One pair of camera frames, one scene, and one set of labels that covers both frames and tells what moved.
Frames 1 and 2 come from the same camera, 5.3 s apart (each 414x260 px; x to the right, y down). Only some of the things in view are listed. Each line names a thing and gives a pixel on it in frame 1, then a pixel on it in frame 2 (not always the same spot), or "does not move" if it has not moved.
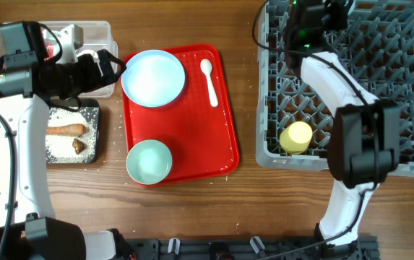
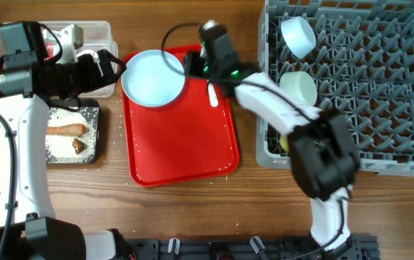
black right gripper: (339, 9) → (190, 66)
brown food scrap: (78, 145) does not move
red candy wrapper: (50, 50) does not move
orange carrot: (76, 129) does not move
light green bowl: (149, 162) → (299, 84)
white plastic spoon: (206, 66) does not move
